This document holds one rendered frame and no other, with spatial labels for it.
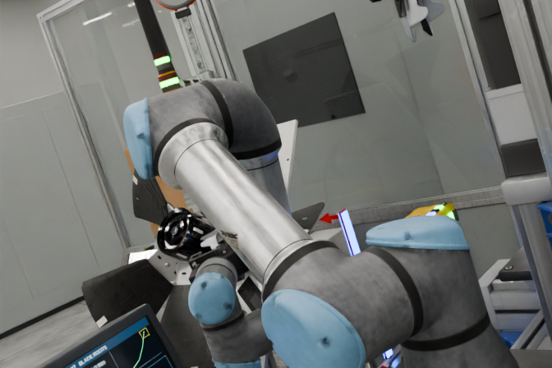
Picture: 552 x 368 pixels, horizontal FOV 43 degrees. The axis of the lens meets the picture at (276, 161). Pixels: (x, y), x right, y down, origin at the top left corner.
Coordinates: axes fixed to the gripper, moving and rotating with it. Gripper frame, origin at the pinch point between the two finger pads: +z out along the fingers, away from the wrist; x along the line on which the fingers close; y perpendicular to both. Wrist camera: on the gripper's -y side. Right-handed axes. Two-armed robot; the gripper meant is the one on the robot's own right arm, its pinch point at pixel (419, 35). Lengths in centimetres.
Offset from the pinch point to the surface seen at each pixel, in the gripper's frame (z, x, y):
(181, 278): 36, -34, -59
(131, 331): 24, -87, -10
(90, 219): 75, 286, -526
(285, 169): 23, 8, -52
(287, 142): 17, 14, -53
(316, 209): 29.3, -18.3, -26.7
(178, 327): 45, -42, -55
